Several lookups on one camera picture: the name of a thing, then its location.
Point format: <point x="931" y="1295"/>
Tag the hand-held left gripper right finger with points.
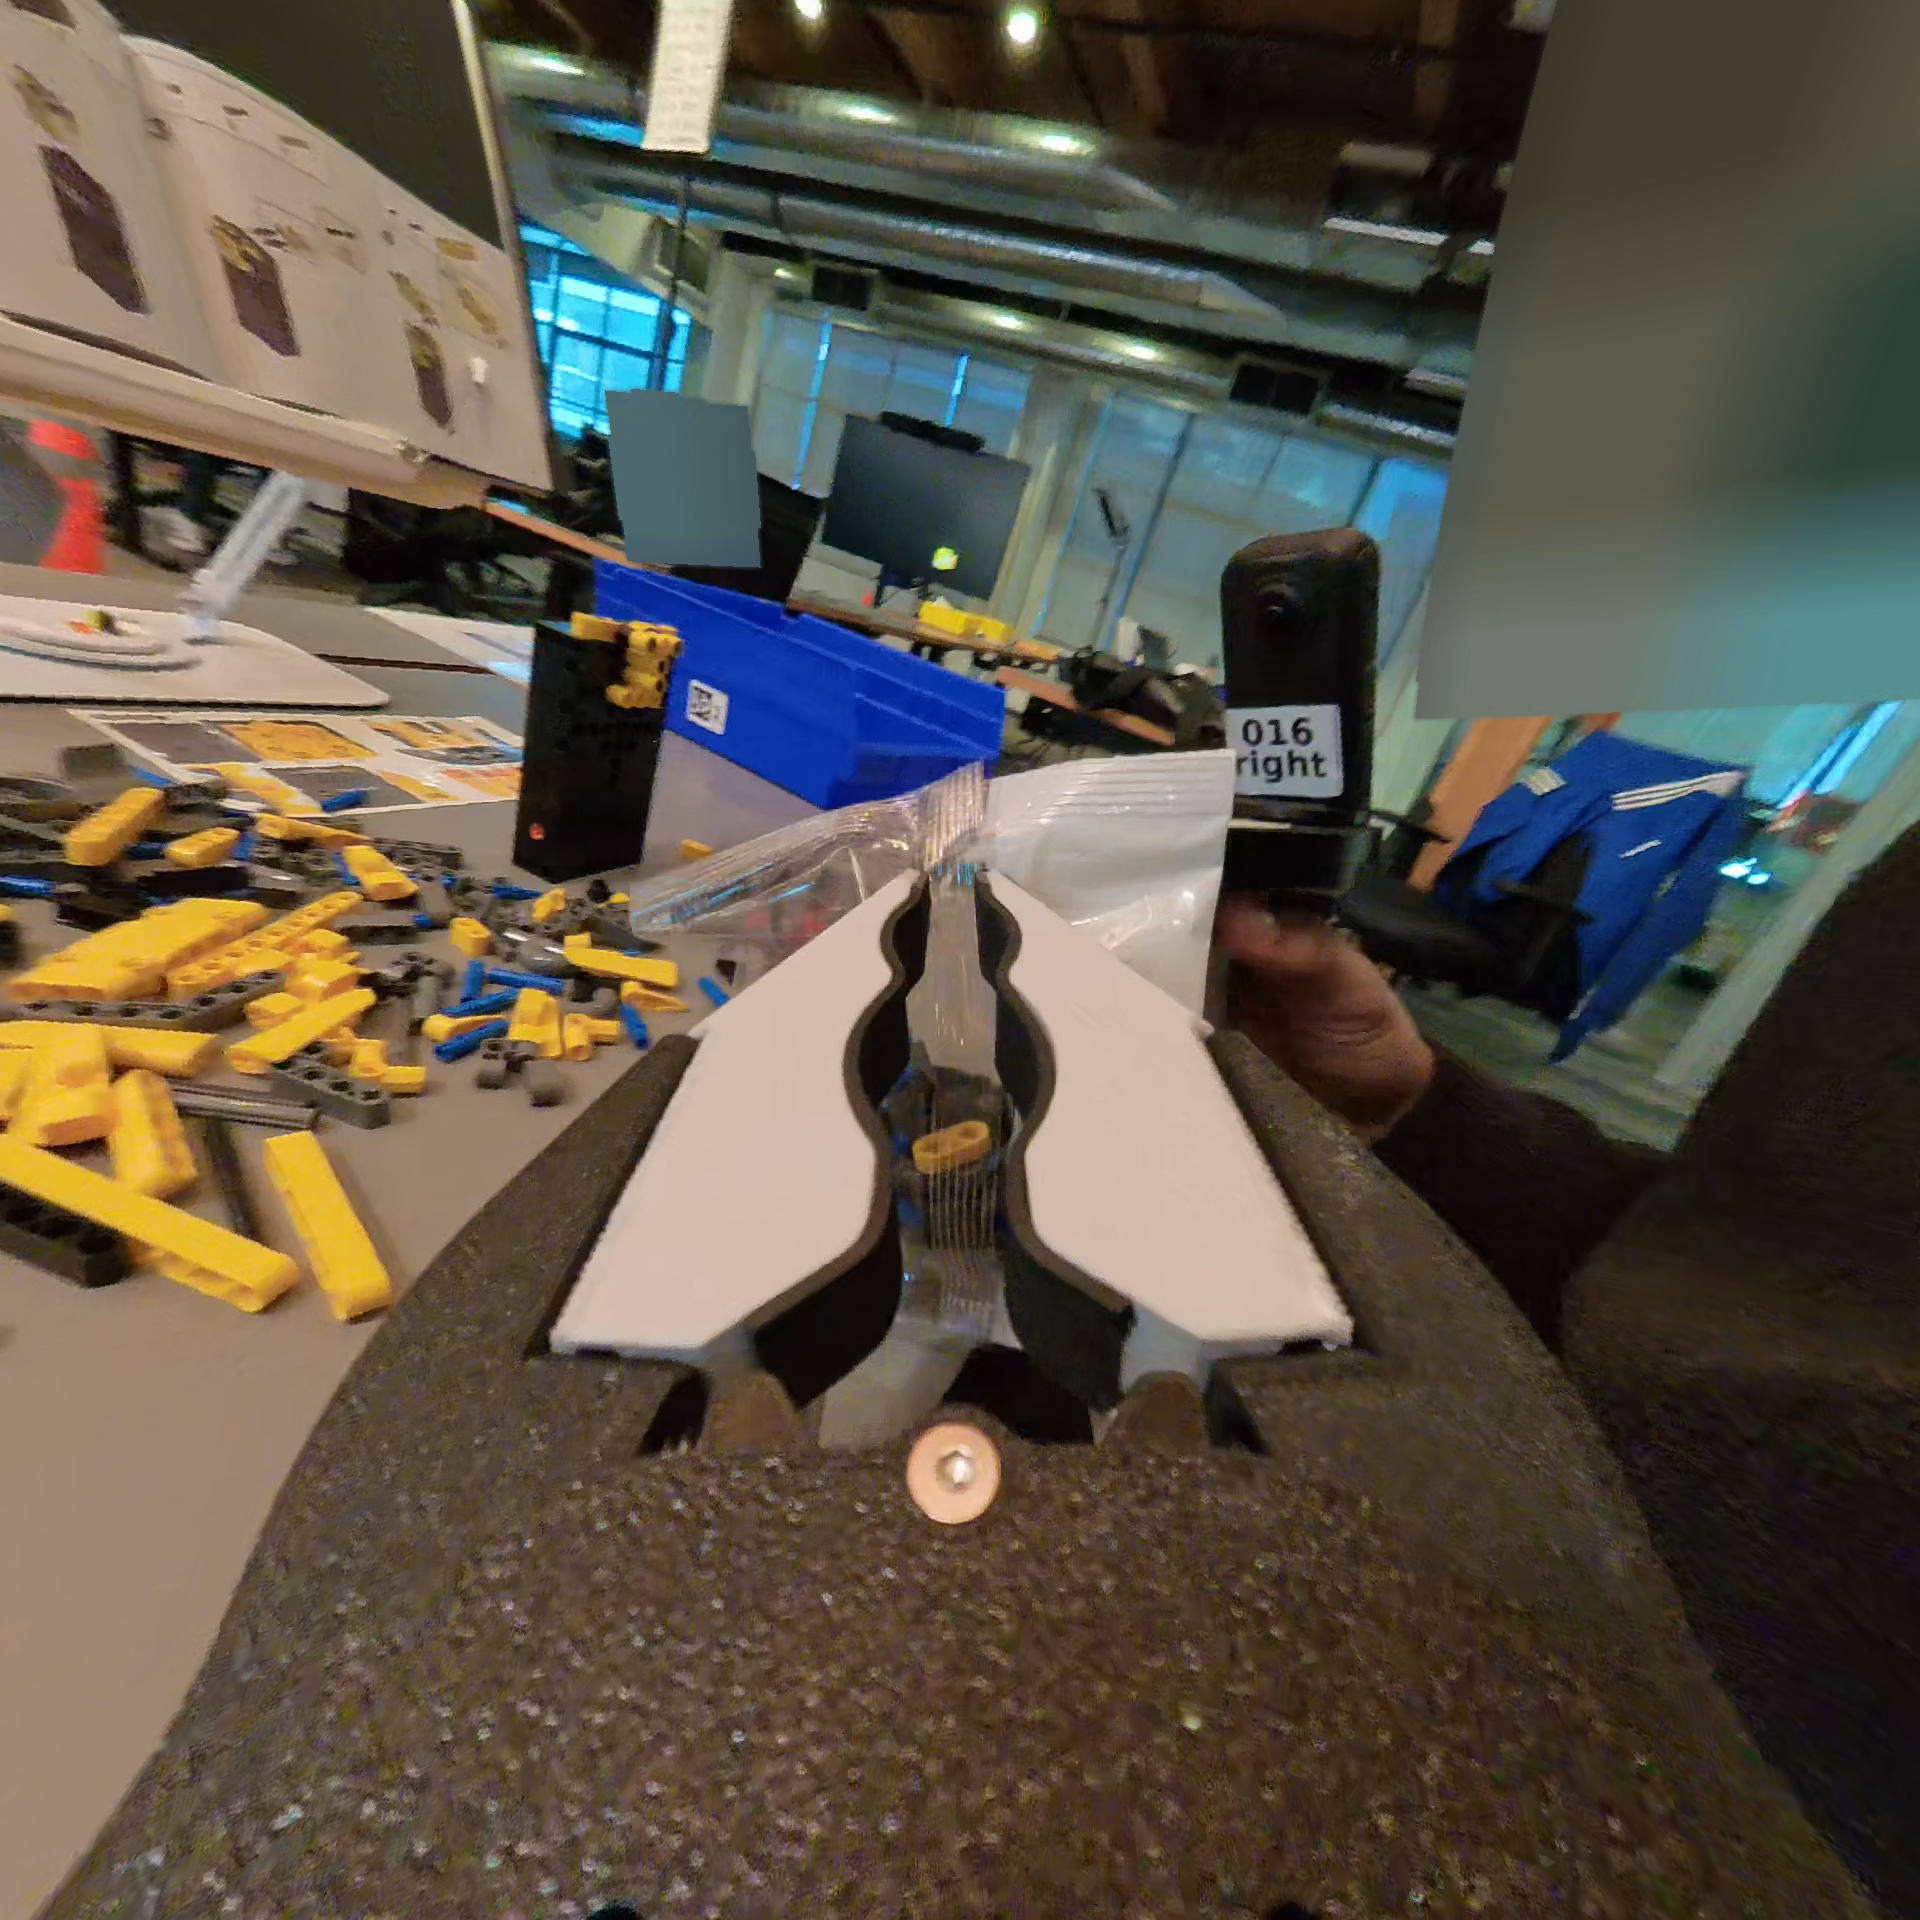
<point x="1170" y="1170"/>

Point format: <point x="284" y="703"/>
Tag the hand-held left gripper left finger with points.
<point x="748" y="1170"/>

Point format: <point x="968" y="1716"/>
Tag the clear plastic parts bag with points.
<point x="1093" y="841"/>

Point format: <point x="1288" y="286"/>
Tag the person's right forearm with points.
<point x="1651" y="1228"/>

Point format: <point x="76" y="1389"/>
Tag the person's right hand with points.
<point x="1335" y="1021"/>

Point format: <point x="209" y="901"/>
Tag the black bag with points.
<point x="1140" y="695"/>

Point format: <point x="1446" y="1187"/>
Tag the yellow box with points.
<point x="961" y="617"/>

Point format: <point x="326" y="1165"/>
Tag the blue jacket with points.
<point x="1620" y="855"/>

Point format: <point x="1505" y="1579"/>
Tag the computer monitor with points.
<point x="920" y="504"/>

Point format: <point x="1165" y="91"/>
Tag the wooden desk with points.
<point x="869" y="617"/>

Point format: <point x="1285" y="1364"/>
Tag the black brick tower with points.
<point x="586" y="749"/>

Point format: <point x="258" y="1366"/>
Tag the blue plastic bin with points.
<point x="841" y="707"/>

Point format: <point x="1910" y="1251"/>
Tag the printed white paper sheet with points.
<point x="464" y="633"/>

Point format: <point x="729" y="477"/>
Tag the yellow sticker sheet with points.
<point x="300" y="743"/>

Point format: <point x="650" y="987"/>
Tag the pile of yellow building pieces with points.
<point x="164" y="960"/>

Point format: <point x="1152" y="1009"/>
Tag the white book stand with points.
<point x="226" y="661"/>

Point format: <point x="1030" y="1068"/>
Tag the hanging white sign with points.
<point x="685" y="76"/>

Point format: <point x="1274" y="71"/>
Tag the orange traffic cone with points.
<point x="72" y="493"/>

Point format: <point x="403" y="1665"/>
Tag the open instruction booklet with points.
<point x="267" y="226"/>

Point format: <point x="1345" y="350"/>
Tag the wooden support post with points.
<point x="1482" y="781"/>

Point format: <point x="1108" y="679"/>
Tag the metal ventilation duct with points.
<point x="931" y="164"/>

